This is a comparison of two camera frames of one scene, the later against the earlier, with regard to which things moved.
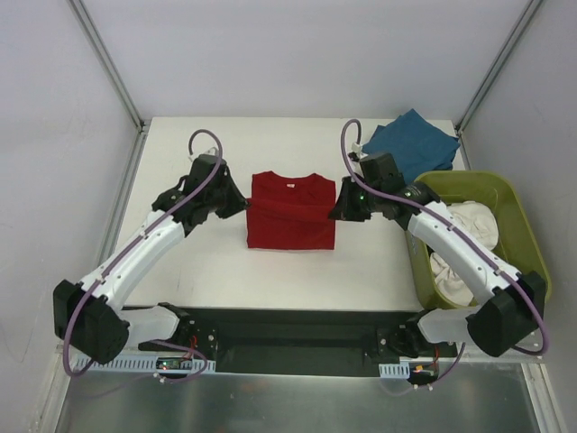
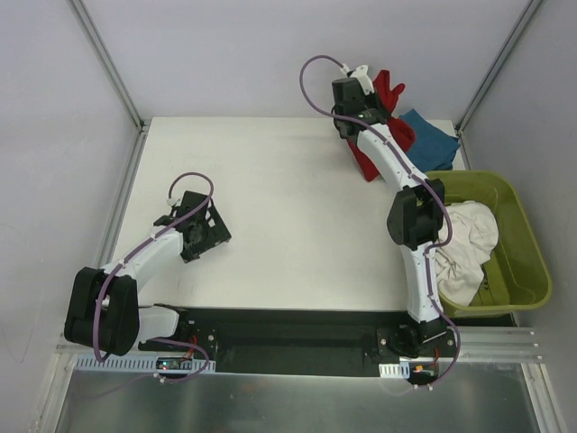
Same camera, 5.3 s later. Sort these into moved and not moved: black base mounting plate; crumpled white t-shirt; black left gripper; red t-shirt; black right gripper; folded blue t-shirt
Moved: black right gripper; black left gripper; red t-shirt
Not moved: folded blue t-shirt; black base mounting plate; crumpled white t-shirt
